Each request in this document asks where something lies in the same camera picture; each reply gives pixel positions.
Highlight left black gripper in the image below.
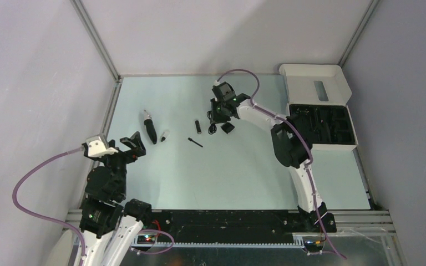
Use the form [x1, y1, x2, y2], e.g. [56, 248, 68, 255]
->
[97, 131, 146, 197]

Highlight black comb guard attachment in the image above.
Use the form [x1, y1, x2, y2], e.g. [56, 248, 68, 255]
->
[221, 122, 235, 134]

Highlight black charger cable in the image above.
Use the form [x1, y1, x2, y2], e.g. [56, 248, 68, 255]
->
[207, 110, 218, 136]

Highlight black hair trimmer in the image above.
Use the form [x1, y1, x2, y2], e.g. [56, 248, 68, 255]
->
[143, 109, 157, 145]

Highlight black cylindrical attachment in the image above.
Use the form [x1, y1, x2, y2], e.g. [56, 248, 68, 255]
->
[195, 120, 202, 134]

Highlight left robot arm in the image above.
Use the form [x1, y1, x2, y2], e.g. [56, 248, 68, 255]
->
[76, 131, 153, 265]

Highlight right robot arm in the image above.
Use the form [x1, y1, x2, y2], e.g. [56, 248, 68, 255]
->
[207, 96, 337, 233]

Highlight small black cleaning brush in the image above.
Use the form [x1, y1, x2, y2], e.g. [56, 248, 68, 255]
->
[187, 137, 204, 148]

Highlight white box with black tray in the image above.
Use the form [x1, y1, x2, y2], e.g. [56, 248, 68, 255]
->
[278, 64, 358, 151]

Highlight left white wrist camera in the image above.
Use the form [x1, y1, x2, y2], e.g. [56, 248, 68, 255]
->
[83, 134, 118, 158]

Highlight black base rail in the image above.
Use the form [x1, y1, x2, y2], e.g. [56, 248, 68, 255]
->
[149, 210, 322, 245]

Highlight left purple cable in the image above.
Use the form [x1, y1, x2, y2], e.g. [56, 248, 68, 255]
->
[12, 146, 87, 266]

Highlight aluminium frame front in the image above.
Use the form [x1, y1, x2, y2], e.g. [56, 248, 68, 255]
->
[64, 209, 398, 266]

